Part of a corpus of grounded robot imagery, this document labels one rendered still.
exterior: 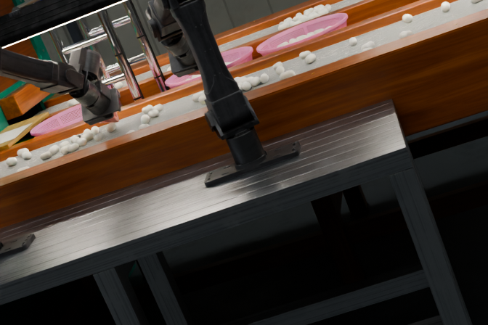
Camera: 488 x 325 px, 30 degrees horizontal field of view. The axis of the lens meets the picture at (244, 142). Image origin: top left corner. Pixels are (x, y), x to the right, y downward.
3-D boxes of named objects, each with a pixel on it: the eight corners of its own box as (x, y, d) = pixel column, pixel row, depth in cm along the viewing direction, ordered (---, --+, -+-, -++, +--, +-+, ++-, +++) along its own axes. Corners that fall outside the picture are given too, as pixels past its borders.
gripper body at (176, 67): (171, 53, 217) (157, 40, 211) (209, 39, 215) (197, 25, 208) (175, 77, 214) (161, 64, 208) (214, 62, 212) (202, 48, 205)
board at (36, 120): (9, 148, 256) (7, 144, 256) (-36, 164, 260) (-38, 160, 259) (49, 114, 287) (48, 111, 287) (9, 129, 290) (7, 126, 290)
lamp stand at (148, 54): (176, 104, 273) (117, -37, 262) (117, 124, 278) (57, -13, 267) (189, 87, 291) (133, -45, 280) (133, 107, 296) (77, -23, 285)
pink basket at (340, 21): (357, 58, 237) (345, 24, 235) (262, 91, 243) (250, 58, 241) (359, 37, 262) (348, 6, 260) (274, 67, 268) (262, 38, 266)
